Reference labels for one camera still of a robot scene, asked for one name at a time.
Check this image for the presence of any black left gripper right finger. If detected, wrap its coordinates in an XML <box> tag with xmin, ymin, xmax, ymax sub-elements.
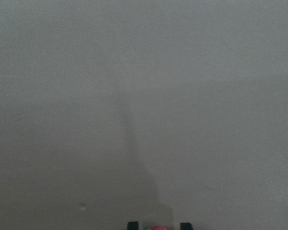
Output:
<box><xmin>180</xmin><ymin>222</ymin><xmax>193</xmax><ymax>230</ymax></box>

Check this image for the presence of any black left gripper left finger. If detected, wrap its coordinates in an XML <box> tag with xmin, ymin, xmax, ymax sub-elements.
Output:
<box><xmin>127</xmin><ymin>221</ymin><xmax>139</xmax><ymax>230</ymax></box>

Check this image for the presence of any red strawberry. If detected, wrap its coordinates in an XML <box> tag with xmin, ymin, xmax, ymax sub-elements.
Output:
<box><xmin>149</xmin><ymin>226</ymin><xmax>169</xmax><ymax>230</ymax></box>

